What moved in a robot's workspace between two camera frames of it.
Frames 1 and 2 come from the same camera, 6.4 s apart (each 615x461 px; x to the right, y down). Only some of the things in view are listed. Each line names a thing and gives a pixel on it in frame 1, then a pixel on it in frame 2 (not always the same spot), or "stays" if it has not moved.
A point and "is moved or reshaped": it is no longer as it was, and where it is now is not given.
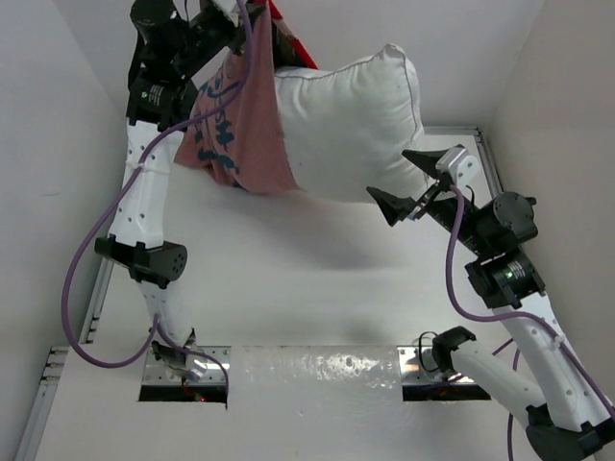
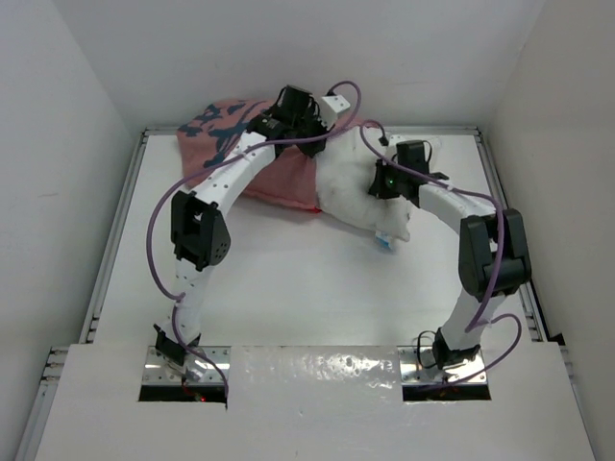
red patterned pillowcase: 241,142 is moved or reshaped
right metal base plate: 416,365 stays
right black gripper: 426,158 -> 377,188
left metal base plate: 156,374 stays
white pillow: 351,130 is moved or reshaped
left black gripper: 233,33 -> 312,115
